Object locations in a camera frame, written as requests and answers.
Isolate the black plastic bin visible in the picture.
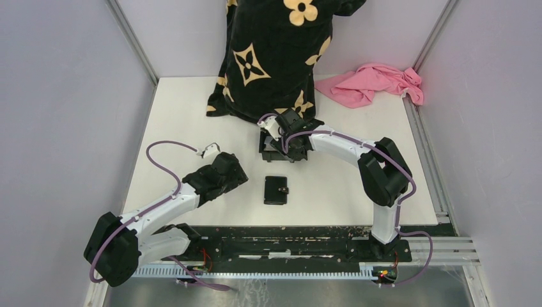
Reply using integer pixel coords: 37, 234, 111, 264
258, 131, 308, 163

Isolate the black leather card holder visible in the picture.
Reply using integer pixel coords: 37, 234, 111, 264
263, 176, 290, 205

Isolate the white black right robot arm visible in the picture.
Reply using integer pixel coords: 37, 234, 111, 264
258, 110, 416, 261

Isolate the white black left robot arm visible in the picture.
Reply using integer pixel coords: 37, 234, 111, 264
84, 152, 248, 287

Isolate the pink cloth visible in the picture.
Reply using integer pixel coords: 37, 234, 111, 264
314, 63, 424, 109

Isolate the black floral blanket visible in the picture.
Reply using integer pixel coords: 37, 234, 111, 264
206, 0, 365, 123

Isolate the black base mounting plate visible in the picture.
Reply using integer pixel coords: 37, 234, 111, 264
177, 226, 412, 273

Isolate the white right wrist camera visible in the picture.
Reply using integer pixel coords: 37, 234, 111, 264
258, 115, 281, 141

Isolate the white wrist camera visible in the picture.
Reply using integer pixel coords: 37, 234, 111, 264
258, 115, 281, 141
196, 143, 221, 159

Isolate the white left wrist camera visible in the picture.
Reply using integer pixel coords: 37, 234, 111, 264
196, 143, 221, 159

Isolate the white slotted cable duct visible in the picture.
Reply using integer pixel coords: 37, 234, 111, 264
132, 262, 378, 281

